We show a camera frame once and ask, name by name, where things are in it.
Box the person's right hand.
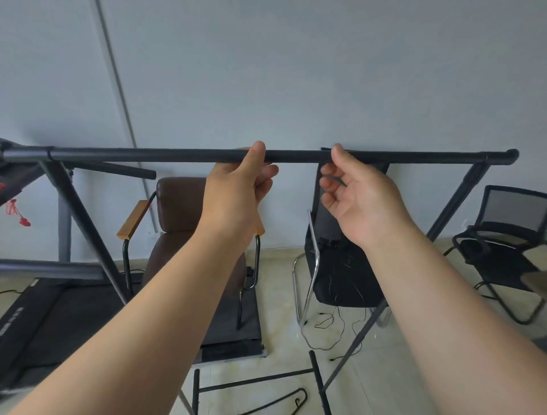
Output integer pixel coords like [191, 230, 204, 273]
[319, 143, 422, 251]

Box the person's left hand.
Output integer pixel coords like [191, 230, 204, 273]
[199, 141, 279, 257]

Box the black metal clothes rack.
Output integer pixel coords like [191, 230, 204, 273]
[0, 145, 520, 415]

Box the person's right forearm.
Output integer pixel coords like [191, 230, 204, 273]
[361, 222, 547, 415]

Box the person's left forearm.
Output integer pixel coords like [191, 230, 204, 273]
[9, 220, 255, 415]

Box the brown leather armchair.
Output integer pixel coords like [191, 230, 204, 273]
[117, 176, 266, 331]

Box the black mesh office chair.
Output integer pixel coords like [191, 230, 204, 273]
[452, 185, 547, 326]

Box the red tassel ornament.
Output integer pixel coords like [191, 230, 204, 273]
[5, 199, 32, 227]

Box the black clothes hanger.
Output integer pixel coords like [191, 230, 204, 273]
[238, 387, 309, 415]

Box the black treadmill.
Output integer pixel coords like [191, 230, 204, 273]
[0, 139, 268, 392]

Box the black chair with chrome frame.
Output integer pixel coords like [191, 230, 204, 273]
[293, 147, 392, 328]

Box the grey wall conduit pipe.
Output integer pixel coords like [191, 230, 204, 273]
[94, 0, 161, 234]

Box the thin black floor cable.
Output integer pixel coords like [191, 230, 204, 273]
[299, 294, 377, 363]

